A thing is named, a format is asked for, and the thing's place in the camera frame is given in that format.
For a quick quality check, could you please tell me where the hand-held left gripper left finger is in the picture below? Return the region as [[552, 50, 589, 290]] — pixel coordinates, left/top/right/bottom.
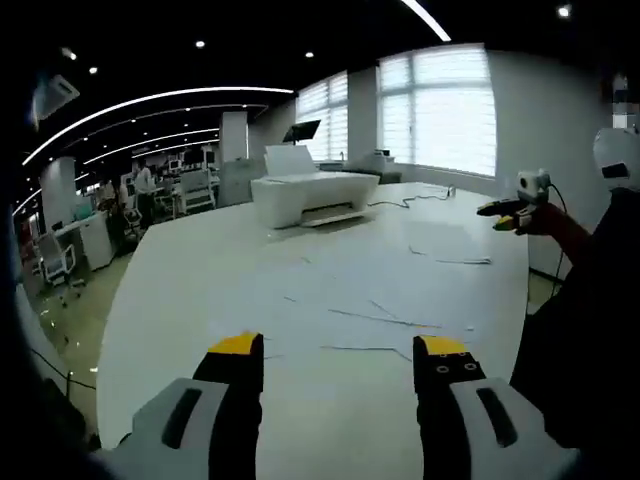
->
[[130, 330, 265, 480]]

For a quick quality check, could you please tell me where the white office chair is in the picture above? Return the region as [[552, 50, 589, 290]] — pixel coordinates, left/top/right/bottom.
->
[[37, 232, 87, 307]]

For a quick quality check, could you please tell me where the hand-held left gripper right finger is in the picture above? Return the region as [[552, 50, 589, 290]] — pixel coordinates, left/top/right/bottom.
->
[[412, 334, 551, 480]]

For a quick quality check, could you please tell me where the white printer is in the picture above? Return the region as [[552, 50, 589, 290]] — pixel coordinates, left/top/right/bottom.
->
[[249, 144, 381, 231]]

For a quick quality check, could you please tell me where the narrow window with blinds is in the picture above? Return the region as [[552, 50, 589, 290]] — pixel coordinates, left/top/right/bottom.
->
[[295, 70, 350, 164]]

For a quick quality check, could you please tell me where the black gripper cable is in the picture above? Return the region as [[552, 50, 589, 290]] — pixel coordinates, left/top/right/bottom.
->
[[548, 182, 571, 284]]

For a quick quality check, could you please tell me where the person's black-clad torso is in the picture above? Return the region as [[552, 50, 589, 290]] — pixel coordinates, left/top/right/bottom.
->
[[509, 192, 640, 451]]

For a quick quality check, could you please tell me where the white table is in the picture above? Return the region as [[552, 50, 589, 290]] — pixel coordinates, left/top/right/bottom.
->
[[94, 180, 531, 480]]

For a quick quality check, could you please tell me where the ceiling air conditioner unit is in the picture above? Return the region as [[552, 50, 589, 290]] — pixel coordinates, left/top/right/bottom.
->
[[32, 74, 81, 121]]

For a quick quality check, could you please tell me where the white cabinet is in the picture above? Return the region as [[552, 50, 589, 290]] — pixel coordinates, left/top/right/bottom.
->
[[54, 209, 117, 274]]

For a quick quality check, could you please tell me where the white worn neck device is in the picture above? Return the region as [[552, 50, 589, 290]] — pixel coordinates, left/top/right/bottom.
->
[[592, 127, 640, 194]]

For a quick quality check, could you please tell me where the wide window with blinds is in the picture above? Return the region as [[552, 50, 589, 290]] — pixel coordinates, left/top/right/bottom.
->
[[378, 44, 499, 177]]

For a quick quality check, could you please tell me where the black monitor on tripod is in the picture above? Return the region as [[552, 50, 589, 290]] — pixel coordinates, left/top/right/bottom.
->
[[282, 118, 322, 147]]

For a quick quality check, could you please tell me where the black printer cable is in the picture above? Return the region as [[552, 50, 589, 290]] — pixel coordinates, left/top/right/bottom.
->
[[367, 187, 454, 209]]

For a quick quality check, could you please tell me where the white rack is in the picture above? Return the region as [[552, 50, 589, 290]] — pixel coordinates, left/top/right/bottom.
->
[[178, 169, 217, 215]]

